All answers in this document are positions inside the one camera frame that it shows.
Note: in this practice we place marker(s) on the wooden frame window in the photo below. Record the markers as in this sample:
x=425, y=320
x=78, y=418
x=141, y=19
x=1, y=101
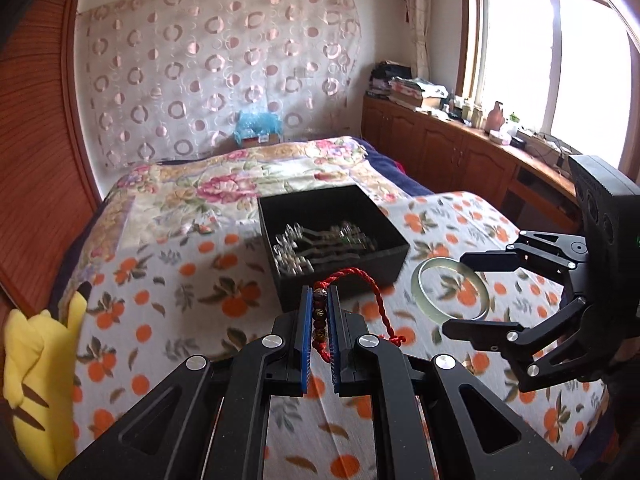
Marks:
x=550, y=50

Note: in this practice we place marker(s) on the black box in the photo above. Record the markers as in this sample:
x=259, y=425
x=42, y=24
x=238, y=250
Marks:
x=340, y=240

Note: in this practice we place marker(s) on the pink bottle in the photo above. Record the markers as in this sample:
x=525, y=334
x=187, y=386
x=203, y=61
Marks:
x=496, y=117

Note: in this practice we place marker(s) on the yellow plush toy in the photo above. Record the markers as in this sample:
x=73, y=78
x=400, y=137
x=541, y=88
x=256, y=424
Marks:
x=40, y=375

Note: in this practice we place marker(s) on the blue plastic bag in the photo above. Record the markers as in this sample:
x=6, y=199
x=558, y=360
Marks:
x=257, y=125

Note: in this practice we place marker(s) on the circle pattern wall curtain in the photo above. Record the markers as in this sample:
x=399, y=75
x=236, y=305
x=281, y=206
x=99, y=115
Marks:
x=215, y=65

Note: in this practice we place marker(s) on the pale green jade bangle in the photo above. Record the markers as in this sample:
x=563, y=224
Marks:
x=425, y=285

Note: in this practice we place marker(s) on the floral pink blanket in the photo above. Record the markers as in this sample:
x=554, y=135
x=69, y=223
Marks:
x=225, y=185

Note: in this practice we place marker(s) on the white tissue pack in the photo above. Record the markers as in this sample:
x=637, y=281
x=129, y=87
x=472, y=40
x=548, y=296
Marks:
x=499, y=137

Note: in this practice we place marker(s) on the silver hair clips pile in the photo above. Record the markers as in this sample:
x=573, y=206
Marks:
x=320, y=247

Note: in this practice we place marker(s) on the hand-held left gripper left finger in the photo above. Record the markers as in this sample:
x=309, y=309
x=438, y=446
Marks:
x=305, y=345

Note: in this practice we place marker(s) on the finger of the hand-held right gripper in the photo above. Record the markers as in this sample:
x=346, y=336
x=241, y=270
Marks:
x=505, y=335
x=530, y=255

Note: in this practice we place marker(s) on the brown wooden wardrobe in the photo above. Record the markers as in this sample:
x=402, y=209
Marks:
x=40, y=160

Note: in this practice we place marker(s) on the stack of clothes and books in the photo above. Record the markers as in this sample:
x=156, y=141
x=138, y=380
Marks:
x=405, y=87

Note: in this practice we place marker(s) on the long wooden cabinet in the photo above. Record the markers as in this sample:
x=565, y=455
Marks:
x=450, y=150

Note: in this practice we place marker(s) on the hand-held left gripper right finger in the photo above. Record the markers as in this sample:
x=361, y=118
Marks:
x=336, y=345

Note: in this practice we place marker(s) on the dark blue bed sheet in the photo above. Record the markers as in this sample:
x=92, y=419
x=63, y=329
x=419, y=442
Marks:
x=395, y=170

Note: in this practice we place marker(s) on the orange fruit print blanket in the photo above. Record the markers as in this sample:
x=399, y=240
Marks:
x=200, y=310

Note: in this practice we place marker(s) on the patterned window curtain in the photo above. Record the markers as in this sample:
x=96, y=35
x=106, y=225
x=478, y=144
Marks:
x=417, y=15

